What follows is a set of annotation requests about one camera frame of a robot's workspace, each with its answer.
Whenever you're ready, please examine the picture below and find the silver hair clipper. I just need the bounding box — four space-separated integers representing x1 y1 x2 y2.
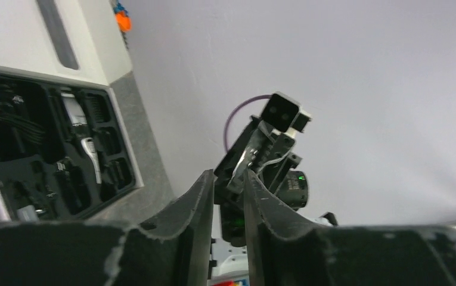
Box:
61 92 102 185

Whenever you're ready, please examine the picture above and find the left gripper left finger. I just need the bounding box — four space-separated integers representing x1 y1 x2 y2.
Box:
0 170 214 285

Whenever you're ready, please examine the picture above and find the white clipper kit box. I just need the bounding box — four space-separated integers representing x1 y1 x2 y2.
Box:
0 1 144 222

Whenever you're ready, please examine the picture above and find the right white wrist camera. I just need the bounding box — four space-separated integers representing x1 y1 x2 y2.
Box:
260 92 312 133

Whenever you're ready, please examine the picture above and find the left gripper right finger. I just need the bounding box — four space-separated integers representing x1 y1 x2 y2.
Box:
243 171 456 285

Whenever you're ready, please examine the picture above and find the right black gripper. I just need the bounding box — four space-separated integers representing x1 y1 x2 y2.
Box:
213 116 303 206

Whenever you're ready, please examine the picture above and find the orange curved toy piece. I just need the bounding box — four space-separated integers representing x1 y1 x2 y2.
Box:
115 10 132 32

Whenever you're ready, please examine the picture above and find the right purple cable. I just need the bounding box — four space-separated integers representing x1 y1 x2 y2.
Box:
223 94 272 153

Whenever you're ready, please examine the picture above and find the black charger cable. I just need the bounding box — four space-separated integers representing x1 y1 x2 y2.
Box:
0 86 47 147

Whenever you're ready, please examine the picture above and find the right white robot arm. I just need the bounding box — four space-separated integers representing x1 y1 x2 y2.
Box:
214 116 336 285

